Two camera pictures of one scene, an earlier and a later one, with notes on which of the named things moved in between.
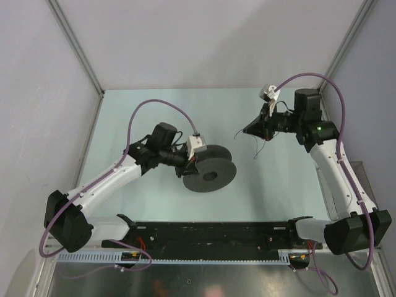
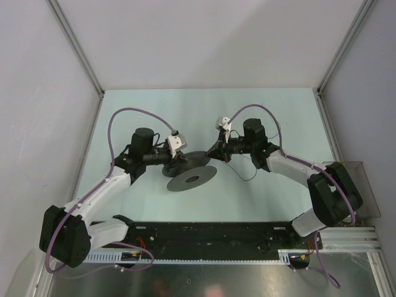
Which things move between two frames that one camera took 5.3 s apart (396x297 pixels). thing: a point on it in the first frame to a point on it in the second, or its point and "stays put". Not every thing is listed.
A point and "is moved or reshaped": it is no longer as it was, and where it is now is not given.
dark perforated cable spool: x=216 y=171 is moved or reshaped
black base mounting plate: x=213 y=237 stays put
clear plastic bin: x=357 y=168 stays put
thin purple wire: x=257 y=153 is moved or reshaped
